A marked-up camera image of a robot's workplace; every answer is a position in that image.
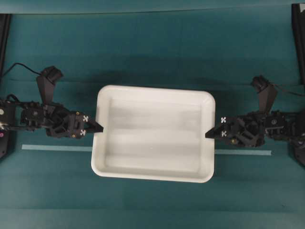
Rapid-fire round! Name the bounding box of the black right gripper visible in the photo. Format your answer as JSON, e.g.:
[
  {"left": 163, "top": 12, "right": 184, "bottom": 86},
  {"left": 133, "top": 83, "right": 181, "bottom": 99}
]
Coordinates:
[{"left": 205, "top": 111, "right": 289, "bottom": 147}]

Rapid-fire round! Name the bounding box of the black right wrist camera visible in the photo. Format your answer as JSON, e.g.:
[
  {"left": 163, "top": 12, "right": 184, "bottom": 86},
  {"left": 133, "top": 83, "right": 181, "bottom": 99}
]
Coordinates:
[{"left": 251, "top": 75, "right": 278, "bottom": 113}]

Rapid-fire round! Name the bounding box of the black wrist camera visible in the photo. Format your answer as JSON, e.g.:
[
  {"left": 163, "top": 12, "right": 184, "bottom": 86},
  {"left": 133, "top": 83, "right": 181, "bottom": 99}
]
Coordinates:
[
  {"left": 251, "top": 75, "right": 278, "bottom": 113},
  {"left": 36, "top": 66, "right": 63, "bottom": 104}
]

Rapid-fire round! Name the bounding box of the black camera cable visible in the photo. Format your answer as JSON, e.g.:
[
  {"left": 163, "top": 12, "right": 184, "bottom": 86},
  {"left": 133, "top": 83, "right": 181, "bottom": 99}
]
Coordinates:
[
  {"left": 270, "top": 82, "right": 305, "bottom": 96},
  {"left": 0, "top": 62, "right": 41, "bottom": 81}
]

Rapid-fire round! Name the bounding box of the black right frame rail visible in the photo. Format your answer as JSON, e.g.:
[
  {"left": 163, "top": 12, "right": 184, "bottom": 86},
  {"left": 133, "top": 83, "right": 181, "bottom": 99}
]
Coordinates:
[{"left": 291, "top": 3, "right": 305, "bottom": 84}]

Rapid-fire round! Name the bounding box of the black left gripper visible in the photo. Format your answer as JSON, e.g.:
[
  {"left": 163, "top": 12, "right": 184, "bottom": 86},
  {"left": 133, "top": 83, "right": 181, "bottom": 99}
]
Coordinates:
[{"left": 20, "top": 102, "right": 104, "bottom": 138}]

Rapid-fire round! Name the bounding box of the black right camera cable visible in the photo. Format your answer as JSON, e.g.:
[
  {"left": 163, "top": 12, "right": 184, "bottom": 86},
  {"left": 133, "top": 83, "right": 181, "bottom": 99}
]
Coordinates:
[{"left": 270, "top": 82, "right": 305, "bottom": 96}]

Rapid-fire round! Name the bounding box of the black frame rail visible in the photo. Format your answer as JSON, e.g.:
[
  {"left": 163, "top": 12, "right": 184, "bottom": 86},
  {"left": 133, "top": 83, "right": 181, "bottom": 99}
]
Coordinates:
[
  {"left": 291, "top": 3, "right": 305, "bottom": 84},
  {"left": 0, "top": 13, "right": 12, "bottom": 78}
]

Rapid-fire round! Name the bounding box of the black left frame rail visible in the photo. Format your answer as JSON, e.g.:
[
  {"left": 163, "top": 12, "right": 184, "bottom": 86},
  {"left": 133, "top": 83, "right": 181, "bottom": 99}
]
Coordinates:
[{"left": 0, "top": 13, "right": 12, "bottom": 78}]

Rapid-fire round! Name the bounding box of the light blue tape strip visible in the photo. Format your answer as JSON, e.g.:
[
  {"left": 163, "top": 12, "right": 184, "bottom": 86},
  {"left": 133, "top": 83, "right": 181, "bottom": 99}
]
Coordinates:
[{"left": 21, "top": 144, "right": 272, "bottom": 156}]

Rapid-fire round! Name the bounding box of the black left camera cable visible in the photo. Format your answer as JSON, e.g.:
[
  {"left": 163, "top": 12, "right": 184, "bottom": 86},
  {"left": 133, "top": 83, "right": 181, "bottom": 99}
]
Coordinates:
[{"left": 0, "top": 62, "right": 41, "bottom": 81}]

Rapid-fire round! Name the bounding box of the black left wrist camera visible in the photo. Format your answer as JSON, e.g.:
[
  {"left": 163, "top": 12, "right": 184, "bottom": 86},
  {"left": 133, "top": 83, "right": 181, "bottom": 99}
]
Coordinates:
[{"left": 36, "top": 66, "right": 63, "bottom": 104}]

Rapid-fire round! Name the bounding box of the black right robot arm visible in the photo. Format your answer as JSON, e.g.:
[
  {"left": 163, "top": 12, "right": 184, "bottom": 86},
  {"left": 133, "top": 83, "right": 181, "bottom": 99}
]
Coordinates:
[{"left": 205, "top": 111, "right": 305, "bottom": 166}]

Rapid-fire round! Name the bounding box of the white plastic tray case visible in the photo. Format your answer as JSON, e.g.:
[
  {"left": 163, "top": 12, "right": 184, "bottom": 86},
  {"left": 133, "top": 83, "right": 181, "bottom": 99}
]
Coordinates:
[{"left": 91, "top": 85, "right": 215, "bottom": 183}]

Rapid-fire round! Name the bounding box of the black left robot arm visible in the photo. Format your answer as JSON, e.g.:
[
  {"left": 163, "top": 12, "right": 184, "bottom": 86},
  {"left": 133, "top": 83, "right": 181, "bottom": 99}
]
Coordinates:
[{"left": 0, "top": 94, "right": 104, "bottom": 158}]

